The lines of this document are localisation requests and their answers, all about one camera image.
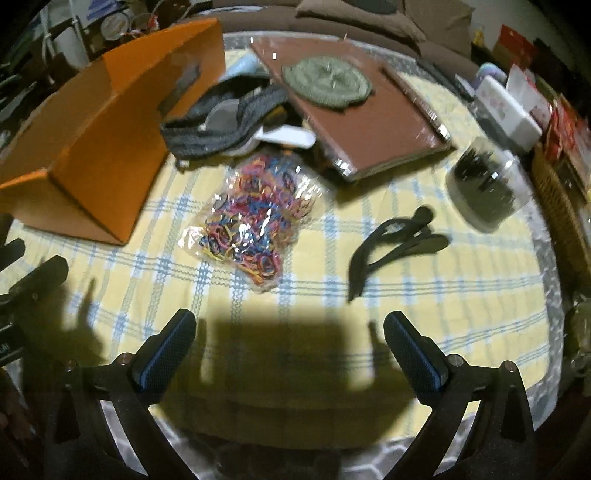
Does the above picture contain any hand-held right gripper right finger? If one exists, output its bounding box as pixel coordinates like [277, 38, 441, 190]
[383, 311, 539, 480]

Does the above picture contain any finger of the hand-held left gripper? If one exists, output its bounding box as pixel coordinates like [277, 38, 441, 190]
[7, 255, 70, 302]
[0, 237, 27, 274]

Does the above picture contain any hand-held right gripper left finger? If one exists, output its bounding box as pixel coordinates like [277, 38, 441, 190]
[44, 309, 204, 480]

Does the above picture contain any orange cardboard box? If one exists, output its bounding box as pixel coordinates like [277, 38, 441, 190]
[0, 18, 227, 245]

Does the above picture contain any grey knitted headband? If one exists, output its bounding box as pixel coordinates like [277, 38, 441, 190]
[159, 85, 289, 160]

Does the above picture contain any black hair clip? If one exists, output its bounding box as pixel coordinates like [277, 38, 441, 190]
[346, 206, 451, 303]

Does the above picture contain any bag of colourful rubber bands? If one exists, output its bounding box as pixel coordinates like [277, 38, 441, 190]
[178, 154, 335, 294]

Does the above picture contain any wicker basket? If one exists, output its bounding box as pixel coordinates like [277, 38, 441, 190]
[531, 143, 591, 287]

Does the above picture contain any brown notebook in plastic wrap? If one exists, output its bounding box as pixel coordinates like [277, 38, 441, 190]
[249, 39, 455, 183]

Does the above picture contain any white tissue box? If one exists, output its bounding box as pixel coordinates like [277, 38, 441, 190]
[475, 76, 543, 151]

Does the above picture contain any orange patterned pouch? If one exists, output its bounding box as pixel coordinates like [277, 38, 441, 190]
[265, 105, 291, 129]

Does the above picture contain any green knitted round coaster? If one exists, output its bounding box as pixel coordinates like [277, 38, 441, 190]
[281, 56, 375, 112]

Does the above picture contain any white plastic bottle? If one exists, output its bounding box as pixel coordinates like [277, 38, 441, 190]
[226, 51, 269, 79]

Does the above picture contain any lilac round container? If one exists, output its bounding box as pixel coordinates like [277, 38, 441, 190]
[475, 62, 506, 81]

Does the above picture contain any red box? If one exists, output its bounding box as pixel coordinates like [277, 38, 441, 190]
[496, 25, 539, 65]

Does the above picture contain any brown sofa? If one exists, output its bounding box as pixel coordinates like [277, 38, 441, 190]
[203, 0, 476, 70]

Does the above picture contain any brown sofa cushion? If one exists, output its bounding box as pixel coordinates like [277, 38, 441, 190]
[295, 0, 426, 42]

